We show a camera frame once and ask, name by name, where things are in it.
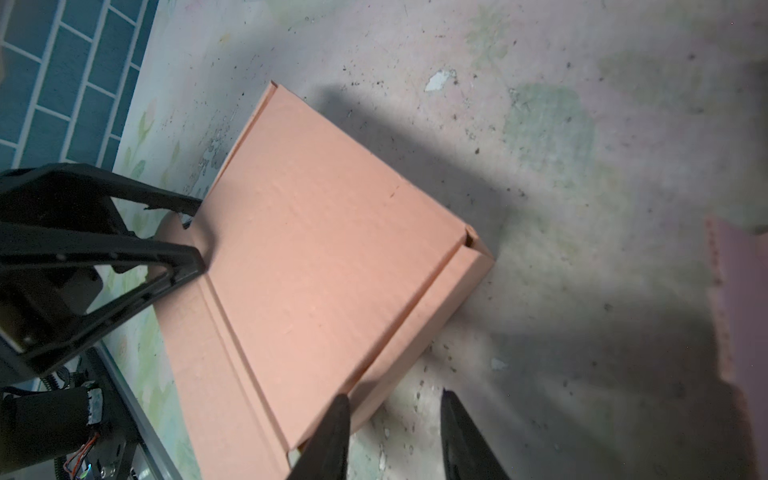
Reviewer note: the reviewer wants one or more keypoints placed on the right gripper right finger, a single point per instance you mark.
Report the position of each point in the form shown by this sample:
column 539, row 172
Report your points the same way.
column 466, row 454

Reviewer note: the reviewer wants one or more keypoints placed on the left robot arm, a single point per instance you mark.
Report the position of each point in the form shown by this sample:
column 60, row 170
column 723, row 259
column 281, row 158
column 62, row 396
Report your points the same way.
column 17, row 404

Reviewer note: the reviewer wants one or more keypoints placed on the orange paper box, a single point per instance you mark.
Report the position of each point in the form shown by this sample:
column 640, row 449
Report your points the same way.
column 327, row 273

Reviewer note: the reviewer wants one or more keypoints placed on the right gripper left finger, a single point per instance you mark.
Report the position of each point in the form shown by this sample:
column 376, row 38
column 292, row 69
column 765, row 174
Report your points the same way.
column 326, row 454

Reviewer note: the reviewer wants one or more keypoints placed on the pink paper box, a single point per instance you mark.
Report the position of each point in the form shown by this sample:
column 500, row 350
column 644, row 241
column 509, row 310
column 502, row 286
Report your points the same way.
column 738, row 300

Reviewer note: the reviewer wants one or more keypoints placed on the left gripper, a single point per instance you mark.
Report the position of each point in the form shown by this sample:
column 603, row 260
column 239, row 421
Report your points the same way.
column 56, row 222

